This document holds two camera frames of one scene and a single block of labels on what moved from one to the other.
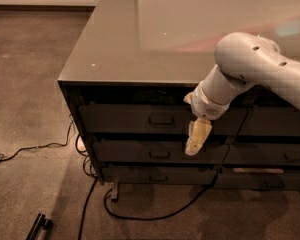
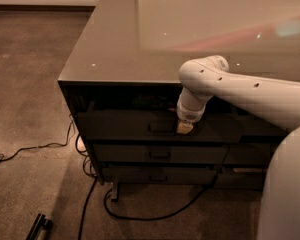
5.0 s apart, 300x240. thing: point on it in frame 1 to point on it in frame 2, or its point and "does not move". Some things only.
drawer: (267, 154) does not move
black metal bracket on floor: (40, 224) does not move
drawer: (158, 152) does not move
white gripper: (206, 106) to (189, 115)
